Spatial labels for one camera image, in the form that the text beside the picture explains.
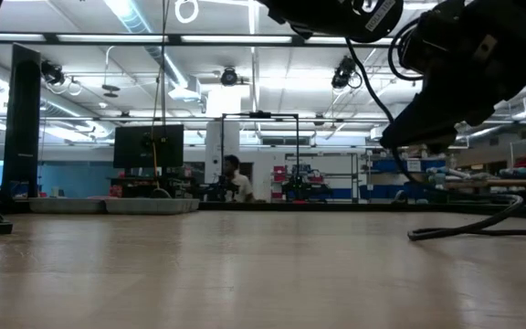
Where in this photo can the person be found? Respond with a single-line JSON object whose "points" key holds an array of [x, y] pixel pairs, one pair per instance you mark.
{"points": [[240, 185]]}

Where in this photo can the background black robot station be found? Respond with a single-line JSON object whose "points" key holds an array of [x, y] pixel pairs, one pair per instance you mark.
{"points": [[306, 189]]}

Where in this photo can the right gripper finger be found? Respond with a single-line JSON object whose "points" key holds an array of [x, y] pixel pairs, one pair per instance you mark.
{"points": [[423, 125]]}

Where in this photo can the black ceiling camera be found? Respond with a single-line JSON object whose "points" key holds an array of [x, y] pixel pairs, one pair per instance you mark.
{"points": [[53, 73], [229, 77], [344, 73]]}

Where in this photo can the background black robot arm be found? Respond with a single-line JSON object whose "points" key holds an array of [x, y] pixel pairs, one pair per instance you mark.
{"points": [[217, 189]]}

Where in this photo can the black monitor screen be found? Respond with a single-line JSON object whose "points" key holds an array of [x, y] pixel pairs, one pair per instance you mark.
{"points": [[130, 146]]}

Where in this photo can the metal shelf rack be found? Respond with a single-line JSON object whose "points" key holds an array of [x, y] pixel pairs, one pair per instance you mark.
{"points": [[318, 176]]}

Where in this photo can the blue storage shelf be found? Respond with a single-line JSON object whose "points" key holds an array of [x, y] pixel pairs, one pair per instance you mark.
{"points": [[381, 165]]}

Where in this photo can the black rig crossbar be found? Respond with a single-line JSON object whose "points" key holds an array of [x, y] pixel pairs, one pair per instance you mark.
{"points": [[50, 39]]}

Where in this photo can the white ceiling unit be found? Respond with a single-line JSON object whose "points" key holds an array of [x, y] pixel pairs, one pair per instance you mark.
{"points": [[184, 93]]}

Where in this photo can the black ceiling fixture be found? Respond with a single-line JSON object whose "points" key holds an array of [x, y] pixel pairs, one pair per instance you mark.
{"points": [[110, 89]]}

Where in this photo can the grey tool case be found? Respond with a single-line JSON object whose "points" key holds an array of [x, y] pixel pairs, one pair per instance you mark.
{"points": [[108, 205]]}

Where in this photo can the black background rig frame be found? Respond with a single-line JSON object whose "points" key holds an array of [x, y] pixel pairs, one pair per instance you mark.
{"points": [[222, 155]]}

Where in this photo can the wooden workbench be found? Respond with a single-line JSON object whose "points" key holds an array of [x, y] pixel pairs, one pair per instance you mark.
{"points": [[496, 184]]}

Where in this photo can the cluttered black desk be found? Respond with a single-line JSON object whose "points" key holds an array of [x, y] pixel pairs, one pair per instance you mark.
{"points": [[139, 187]]}

